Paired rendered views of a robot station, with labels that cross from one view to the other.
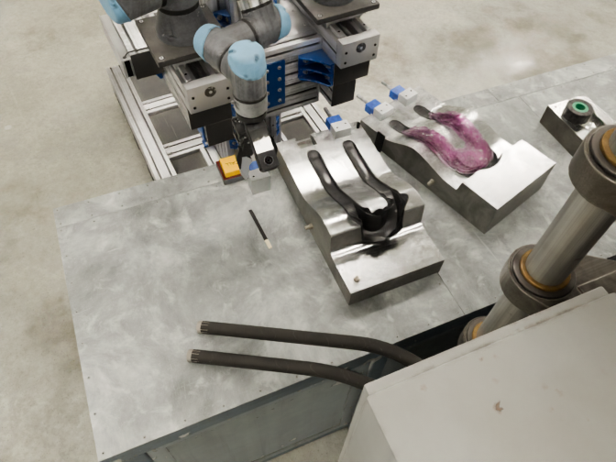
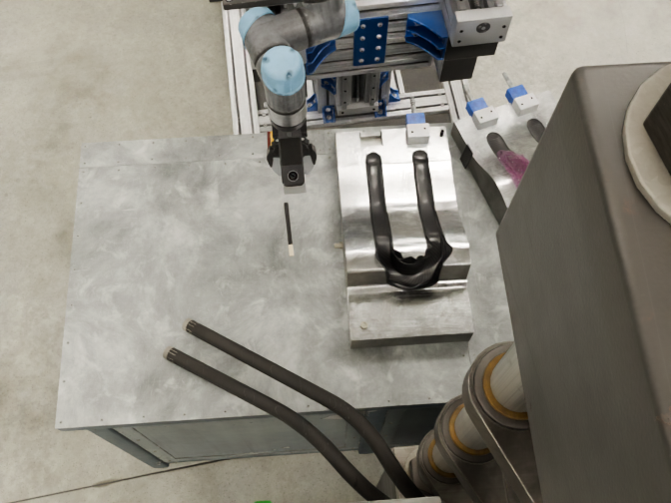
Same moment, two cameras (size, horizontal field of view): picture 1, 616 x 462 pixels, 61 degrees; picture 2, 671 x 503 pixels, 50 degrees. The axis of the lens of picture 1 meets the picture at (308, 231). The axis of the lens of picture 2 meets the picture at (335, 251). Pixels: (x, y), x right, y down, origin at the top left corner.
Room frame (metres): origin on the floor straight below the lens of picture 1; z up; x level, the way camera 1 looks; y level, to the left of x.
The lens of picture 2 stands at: (0.18, -0.24, 2.30)
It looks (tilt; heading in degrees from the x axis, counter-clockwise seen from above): 66 degrees down; 22
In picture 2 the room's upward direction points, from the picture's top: straight up
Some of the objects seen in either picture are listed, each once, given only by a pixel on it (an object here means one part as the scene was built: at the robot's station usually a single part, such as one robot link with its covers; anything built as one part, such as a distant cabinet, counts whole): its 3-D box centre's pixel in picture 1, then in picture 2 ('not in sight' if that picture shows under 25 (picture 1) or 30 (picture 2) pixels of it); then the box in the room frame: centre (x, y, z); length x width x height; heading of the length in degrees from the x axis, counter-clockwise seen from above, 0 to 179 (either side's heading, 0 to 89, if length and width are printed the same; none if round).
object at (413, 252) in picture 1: (354, 199); (400, 228); (0.89, -0.12, 0.87); 0.50 x 0.26 x 0.14; 25
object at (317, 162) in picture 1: (357, 181); (406, 212); (0.91, -0.12, 0.92); 0.35 x 0.16 x 0.09; 25
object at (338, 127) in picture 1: (333, 121); (414, 119); (1.16, -0.06, 0.89); 0.13 x 0.05 x 0.05; 25
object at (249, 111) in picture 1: (248, 101); (285, 106); (0.90, 0.15, 1.17); 0.08 x 0.08 x 0.05
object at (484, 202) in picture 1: (451, 147); (550, 189); (1.12, -0.41, 0.86); 0.50 x 0.26 x 0.11; 43
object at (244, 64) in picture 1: (247, 71); (283, 79); (0.91, 0.15, 1.25); 0.09 x 0.08 x 0.11; 45
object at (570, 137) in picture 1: (582, 128); not in sight; (1.25, -0.84, 0.84); 0.20 x 0.15 x 0.07; 25
